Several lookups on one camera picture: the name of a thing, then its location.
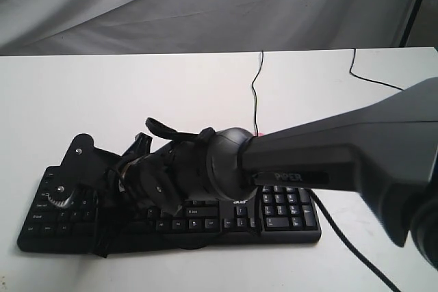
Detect black USB cable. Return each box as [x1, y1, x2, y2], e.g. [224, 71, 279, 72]
[348, 48, 410, 91]

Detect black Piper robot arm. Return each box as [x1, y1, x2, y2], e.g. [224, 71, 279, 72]
[94, 78, 437, 267]

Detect black tripod stand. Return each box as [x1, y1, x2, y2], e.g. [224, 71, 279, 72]
[398, 0, 423, 48]

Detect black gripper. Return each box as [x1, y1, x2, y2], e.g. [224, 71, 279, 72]
[92, 133, 205, 258]

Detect grey backdrop cloth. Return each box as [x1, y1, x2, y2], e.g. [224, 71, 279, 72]
[1, 0, 415, 55]

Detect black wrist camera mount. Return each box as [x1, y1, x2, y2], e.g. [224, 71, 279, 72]
[48, 133, 121, 209]

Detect thin black cable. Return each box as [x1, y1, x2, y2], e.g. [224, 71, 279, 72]
[250, 50, 265, 135]

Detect black acer keyboard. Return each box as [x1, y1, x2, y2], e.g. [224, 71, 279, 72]
[16, 166, 321, 254]

